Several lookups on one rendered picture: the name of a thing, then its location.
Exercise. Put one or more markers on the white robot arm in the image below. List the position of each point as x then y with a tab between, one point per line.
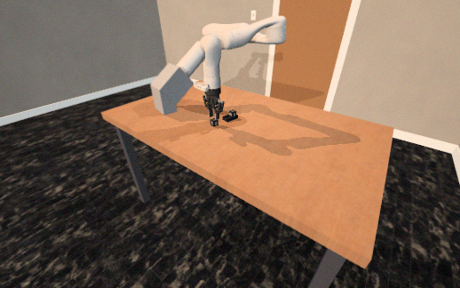
217	37

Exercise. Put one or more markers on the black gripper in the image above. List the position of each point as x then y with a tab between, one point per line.
212	101

